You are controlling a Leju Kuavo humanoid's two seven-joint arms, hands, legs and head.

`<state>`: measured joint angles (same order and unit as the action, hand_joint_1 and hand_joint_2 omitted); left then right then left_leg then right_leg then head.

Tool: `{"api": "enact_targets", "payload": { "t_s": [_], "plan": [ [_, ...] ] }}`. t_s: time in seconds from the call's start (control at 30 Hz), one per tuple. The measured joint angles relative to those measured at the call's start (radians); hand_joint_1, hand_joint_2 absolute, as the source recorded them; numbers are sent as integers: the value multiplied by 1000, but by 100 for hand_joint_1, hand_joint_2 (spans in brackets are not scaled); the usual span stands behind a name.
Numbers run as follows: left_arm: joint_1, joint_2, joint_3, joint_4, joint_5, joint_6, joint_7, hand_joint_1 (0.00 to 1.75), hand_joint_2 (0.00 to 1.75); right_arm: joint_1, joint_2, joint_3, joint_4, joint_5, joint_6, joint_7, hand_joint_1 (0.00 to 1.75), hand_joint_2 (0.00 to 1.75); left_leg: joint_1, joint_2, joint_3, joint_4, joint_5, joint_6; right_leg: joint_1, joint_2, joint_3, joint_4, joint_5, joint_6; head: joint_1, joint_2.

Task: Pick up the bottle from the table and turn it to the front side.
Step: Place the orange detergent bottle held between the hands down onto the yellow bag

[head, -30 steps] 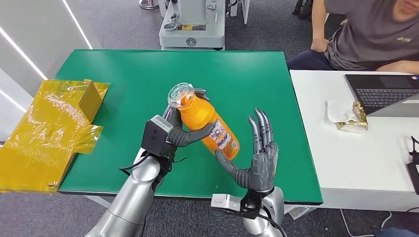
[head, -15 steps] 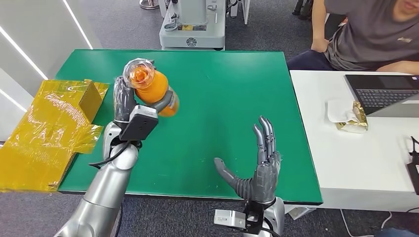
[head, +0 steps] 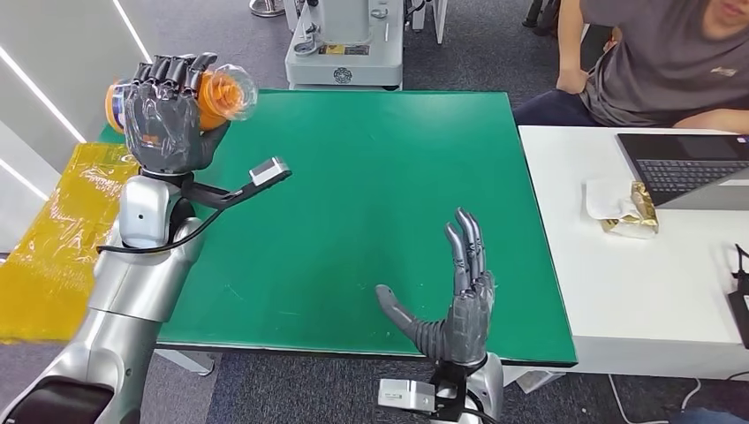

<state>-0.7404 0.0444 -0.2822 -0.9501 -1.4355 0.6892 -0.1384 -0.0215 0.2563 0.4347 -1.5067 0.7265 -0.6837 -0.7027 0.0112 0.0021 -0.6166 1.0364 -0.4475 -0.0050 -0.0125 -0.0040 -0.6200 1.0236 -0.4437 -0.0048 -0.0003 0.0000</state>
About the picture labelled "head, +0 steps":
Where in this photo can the white paper napkin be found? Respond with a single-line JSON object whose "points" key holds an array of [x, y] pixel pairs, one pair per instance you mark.
{"points": [[602, 199]]}

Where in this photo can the gold foil packet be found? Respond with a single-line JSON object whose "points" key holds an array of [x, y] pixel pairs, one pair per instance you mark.
{"points": [[635, 219]]}

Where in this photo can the grey white machine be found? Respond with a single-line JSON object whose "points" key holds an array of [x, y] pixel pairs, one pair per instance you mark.
{"points": [[345, 64]]}

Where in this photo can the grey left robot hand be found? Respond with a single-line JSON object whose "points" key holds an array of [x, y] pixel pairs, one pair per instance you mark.
{"points": [[164, 129]]}

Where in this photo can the person's left forearm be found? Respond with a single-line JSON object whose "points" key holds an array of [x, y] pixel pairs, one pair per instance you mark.
{"points": [[714, 120]]}

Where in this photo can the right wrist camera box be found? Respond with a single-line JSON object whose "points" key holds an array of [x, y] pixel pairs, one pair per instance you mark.
{"points": [[404, 397]]}

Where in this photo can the black laptop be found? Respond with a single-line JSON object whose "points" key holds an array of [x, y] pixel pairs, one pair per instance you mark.
{"points": [[684, 167]]}

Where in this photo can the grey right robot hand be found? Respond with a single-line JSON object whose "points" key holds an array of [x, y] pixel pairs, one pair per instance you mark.
{"points": [[468, 327]]}

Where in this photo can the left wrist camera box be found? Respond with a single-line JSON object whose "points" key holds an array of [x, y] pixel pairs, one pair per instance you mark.
{"points": [[270, 171]]}

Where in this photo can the person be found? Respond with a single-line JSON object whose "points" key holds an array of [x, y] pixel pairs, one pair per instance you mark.
{"points": [[655, 64]]}

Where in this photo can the yellow taped cardboard box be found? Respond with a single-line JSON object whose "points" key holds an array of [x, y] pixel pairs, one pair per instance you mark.
{"points": [[58, 263]]}

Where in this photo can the person's right forearm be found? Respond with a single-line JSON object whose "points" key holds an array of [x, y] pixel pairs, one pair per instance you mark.
{"points": [[569, 35]]}

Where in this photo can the orange bottle with clear cap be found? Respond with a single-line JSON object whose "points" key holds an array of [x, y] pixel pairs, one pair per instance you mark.
{"points": [[222, 99]]}

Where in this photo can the person's right hand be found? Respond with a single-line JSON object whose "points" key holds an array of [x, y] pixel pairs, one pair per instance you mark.
{"points": [[571, 81]]}

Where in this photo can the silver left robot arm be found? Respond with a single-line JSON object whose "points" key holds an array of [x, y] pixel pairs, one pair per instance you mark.
{"points": [[129, 292]]}

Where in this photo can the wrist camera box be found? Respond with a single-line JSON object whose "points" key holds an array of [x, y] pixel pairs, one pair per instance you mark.
{"points": [[404, 397], [270, 171]]}

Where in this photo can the chrome stand base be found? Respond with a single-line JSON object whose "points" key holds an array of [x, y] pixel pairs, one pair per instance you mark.
{"points": [[266, 8]]}

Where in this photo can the green top table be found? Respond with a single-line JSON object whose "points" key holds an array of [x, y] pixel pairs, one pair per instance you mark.
{"points": [[363, 205]]}

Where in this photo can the white desk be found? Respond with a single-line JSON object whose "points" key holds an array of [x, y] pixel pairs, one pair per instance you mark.
{"points": [[632, 292]]}

